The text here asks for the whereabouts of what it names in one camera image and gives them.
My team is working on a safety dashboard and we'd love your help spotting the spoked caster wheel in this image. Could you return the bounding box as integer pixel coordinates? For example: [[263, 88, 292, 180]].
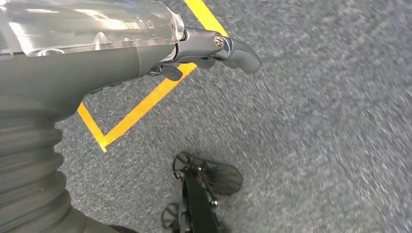
[[171, 152, 194, 180], [160, 201, 181, 231]]

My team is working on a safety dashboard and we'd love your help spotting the black ribbed wheel cover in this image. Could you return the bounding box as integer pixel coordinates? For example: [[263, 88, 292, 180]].
[[201, 162, 244, 197]]

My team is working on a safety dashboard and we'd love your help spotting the black robot mobile base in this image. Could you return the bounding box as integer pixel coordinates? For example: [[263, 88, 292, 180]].
[[173, 161, 226, 233]]

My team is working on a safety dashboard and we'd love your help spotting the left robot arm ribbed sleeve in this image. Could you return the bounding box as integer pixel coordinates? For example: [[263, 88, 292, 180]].
[[0, 96, 120, 233]]

